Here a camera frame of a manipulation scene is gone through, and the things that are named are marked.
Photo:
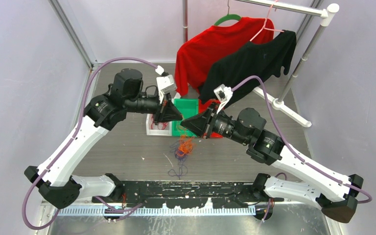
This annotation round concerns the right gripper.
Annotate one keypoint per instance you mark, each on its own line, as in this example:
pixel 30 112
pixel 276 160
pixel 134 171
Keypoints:
pixel 203 123

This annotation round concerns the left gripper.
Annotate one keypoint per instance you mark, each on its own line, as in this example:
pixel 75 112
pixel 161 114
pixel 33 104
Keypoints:
pixel 168 113

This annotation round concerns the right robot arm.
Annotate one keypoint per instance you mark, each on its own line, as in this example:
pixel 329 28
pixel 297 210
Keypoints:
pixel 334 194

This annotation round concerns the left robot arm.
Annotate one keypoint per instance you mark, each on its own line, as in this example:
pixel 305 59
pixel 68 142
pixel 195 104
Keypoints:
pixel 54 178

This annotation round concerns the white plastic bin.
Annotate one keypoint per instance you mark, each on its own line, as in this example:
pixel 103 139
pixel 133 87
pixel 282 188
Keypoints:
pixel 160 129

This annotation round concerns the green plastic bin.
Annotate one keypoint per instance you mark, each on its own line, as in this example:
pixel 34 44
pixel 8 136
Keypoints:
pixel 188 108

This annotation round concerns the red plastic bin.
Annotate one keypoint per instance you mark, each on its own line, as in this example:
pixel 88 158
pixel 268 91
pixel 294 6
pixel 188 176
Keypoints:
pixel 202 108

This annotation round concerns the red t-shirt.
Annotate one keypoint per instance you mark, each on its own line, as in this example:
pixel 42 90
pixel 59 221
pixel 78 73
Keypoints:
pixel 195 57

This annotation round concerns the black t-shirt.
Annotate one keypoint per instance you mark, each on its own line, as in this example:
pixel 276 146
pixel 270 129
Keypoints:
pixel 263 60

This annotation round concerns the green clothes hanger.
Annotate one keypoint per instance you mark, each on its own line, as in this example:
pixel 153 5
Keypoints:
pixel 228 16

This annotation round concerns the pink clothes hanger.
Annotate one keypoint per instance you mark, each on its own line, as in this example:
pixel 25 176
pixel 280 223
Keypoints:
pixel 264 26

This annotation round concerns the white clothes rack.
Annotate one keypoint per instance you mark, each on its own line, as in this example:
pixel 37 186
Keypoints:
pixel 326 15

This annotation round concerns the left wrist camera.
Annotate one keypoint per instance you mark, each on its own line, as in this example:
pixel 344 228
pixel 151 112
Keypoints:
pixel 166 85

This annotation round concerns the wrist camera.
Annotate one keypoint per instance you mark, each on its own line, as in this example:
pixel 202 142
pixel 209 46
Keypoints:
pixel 223 94
pixel 166 85

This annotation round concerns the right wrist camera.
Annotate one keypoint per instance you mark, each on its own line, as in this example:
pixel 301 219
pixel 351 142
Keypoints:
pixel 223 94

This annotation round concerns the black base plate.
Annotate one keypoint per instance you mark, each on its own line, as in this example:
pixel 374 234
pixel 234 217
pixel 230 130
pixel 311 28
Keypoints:
pixel 186 194

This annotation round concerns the white cable duct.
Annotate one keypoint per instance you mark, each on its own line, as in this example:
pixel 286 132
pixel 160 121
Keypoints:
pixel 208 210

